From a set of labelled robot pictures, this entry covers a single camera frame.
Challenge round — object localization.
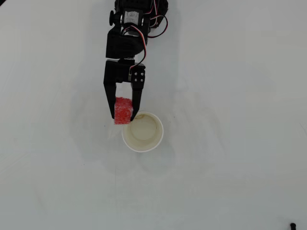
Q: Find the red sponge cube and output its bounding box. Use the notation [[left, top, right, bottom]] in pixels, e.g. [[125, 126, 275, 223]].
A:
[[113, 96, 134, 126]]

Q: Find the red white black servo cable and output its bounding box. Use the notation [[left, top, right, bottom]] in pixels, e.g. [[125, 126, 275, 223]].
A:
[[145, 14, 169, 38], [129, 26, 148, 75]]

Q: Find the tan paper cup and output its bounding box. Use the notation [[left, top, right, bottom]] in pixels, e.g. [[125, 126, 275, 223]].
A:
[[121, 111, 165, 153]]

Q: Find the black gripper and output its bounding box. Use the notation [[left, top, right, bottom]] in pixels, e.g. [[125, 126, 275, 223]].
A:
[[103, 59, 147, 122]]

